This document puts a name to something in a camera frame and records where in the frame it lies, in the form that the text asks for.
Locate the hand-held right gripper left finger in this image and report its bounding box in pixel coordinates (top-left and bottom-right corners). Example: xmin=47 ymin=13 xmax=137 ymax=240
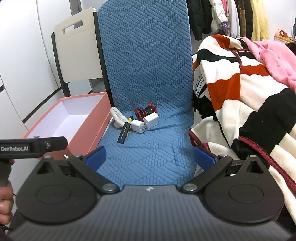
xmin=36 ymin=146 xmax=120 ymax=194

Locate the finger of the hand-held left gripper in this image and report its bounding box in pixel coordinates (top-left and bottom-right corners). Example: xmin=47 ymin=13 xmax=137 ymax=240
xmin=43 ymin=136 xmax=68 ymax=153

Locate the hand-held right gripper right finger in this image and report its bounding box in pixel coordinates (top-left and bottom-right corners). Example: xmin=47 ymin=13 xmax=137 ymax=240
xmin=180 ymin=146 xmax=265 ymax=194

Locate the pink cardboard box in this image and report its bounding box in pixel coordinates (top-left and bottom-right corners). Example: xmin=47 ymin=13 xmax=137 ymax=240
xmin=22 ymin=92 xmax=114 ymax=161

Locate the black pen-shaped device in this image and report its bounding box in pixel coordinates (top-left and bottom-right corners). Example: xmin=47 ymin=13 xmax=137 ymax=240
xmin=117 ymin=120 xmax=133 ymax=144

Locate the white fluffy plush item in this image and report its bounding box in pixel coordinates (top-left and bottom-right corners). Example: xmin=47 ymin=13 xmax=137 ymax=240
xmin=109 ymin=107 xmax=130 ymax=129

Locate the white charger plug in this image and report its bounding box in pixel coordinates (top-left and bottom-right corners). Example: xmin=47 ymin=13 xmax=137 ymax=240
xmin=143 ymin=113 xmax=160 ymax=129
xmin=131 ymin=119 xmax=147 ymax=134

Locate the person's left hand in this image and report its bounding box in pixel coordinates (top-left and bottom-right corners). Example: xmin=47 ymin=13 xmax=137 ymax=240
xmin=0 ymin=184 xmax=14 ymax=224

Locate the red black spring toy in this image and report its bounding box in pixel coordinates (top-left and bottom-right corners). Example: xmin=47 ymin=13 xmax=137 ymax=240
xmin=134 ymin=103 xmax=158 ymax=121

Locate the white wardrobe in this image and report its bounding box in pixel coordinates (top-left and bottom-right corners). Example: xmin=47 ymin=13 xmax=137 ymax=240
xmin=0 ymin=0 xmax=61 ymax=140

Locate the black and cream blanket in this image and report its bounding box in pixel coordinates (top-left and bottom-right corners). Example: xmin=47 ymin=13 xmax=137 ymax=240
xmin=188 ymin=35 xmax=296 ymax=233

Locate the white folding chair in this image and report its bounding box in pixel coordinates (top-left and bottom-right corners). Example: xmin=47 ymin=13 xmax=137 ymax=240
xmin=51 ymin=7 xmax=114 ymax=105

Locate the blue textured seat cover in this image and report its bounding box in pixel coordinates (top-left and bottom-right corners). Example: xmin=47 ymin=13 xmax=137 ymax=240
xmin=93 ymin=0 xmax=223 ymax=187

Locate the pink fleece blanket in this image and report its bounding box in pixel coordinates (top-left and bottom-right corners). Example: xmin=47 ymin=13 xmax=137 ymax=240
xmin=240 ymin=37 xmax=296 ymax=91

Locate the white hanging jacket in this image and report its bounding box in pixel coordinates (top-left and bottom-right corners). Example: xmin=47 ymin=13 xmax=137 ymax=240
xmin=211 ymin=0 xmax=241 ymax=39

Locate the black hanging jacket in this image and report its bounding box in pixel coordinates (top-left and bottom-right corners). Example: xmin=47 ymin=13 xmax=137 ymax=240
xmin=186 ymin=0 xmax=215 ymax=41

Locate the dark brown hanging jacket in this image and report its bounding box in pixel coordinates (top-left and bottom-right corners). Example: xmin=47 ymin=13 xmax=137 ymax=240
xmin=235 ymin=0 xmax=255 ymax=39

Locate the small red white figurine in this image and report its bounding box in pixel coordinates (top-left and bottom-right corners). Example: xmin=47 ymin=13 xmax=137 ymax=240
xmin=274 ymin=29 xmax=290 ymax=42

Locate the yellow hanging coat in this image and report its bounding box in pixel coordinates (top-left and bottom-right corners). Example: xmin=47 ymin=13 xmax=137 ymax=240
xmin=251 ymin=0 xmax=270 ymax=42

